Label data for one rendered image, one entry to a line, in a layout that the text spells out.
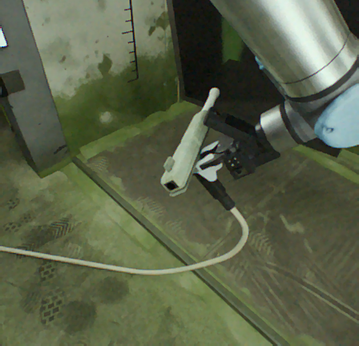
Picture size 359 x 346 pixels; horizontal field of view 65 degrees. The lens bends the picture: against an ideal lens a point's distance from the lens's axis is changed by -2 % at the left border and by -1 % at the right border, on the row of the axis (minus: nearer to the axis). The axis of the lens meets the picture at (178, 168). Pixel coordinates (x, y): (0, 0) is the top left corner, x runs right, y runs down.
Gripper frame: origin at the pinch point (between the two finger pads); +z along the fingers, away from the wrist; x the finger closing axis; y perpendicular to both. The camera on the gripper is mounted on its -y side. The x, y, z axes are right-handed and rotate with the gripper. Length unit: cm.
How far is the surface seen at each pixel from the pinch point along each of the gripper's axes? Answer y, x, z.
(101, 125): -16, 63, 76
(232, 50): -4, 77, -1
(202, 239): 38, 14, 31
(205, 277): 42, -1, 28
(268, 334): 57, -14, 11
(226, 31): -12, 74, -4
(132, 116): -7, 81, 70
